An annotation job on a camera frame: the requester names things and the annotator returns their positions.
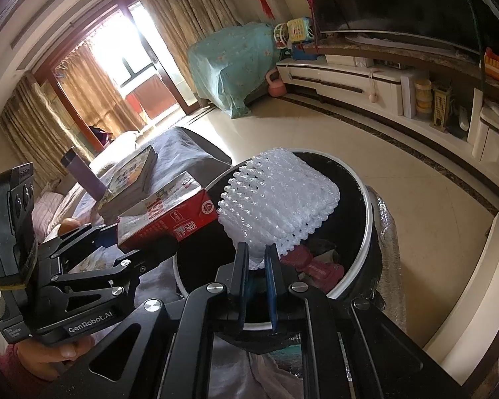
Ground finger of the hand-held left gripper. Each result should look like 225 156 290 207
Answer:
37 223 119 267
50 239 179 296

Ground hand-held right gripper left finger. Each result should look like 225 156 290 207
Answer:
37 241 250 399

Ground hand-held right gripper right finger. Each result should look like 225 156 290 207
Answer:
264 243 470 399

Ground red carton box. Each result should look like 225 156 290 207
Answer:
117 170 219 254

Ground white foam net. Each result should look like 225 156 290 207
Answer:
217 147 342 271

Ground white bin with black liner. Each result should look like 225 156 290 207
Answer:
172 150 385 354

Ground person's left forearm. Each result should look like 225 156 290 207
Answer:
0 341 63 399

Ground person's left hand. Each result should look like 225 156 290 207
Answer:
17 332 96 383

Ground orange fruit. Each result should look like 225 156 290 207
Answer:
59 217 86 235

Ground pink red packet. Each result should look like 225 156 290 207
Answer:
280 245 345 294

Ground purple water bottle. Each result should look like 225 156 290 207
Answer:
60 147 106 200

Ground stack of books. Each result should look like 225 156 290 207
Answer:
95 145 159 217

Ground beige patterned curtain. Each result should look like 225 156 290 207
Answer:
0 72 92 188
131 0 250 104
54 39 146 134

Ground light sofa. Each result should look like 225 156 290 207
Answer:
37 129 150 233

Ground pink kettlebell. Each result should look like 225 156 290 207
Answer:
265 68 285 97

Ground teal covered furniture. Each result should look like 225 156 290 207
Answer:
187 22 283 119

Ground white television cabinet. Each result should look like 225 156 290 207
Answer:
275 44 499 184

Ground yellow lidded jars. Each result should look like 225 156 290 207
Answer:
415 79 433 114

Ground yellow model building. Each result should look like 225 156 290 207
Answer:
431 85 452 131

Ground pile of colourful toys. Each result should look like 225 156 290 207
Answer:
273 17 321 61

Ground black television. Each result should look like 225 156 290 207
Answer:
291 0 499 57

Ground orange toy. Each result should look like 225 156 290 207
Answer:
482 47 499 81

